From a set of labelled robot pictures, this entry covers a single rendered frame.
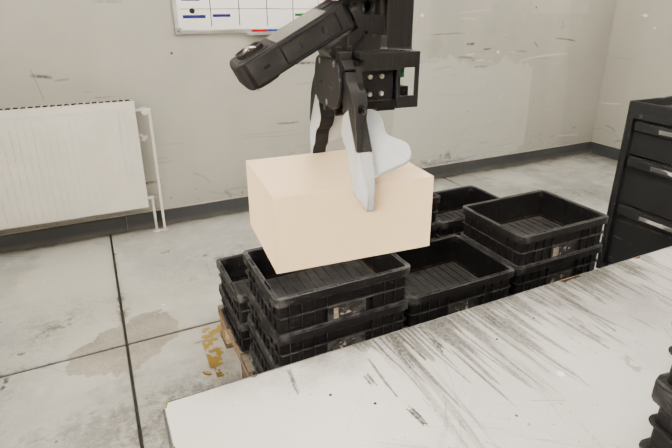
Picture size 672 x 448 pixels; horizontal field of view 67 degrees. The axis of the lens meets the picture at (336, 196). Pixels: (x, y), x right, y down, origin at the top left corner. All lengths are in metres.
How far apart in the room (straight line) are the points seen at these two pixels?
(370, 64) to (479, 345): 0.63
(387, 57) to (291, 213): 0.17
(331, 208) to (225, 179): 2.81
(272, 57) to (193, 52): 2.63
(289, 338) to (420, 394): 0.55
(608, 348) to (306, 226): 0.71
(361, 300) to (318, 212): 0.93
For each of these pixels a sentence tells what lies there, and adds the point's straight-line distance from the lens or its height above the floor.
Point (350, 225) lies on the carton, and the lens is 0.48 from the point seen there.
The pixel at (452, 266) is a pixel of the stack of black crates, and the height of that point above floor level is 0.38.
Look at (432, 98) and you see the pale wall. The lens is 3.80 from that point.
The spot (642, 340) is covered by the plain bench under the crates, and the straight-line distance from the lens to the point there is 1.10.
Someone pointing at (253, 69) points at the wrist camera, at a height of 1.22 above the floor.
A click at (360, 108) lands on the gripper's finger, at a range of 0.45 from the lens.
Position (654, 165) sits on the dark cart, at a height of 0.67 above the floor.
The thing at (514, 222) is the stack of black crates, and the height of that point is 0.49.
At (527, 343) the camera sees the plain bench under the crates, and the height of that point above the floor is 0.70.
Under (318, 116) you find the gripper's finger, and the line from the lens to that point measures 0.54.
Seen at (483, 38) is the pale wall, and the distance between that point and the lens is 4.02.
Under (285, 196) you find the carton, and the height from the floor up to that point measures 1.11.
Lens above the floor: 1.27
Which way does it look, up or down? 21 degrees down
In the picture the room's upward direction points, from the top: straight up
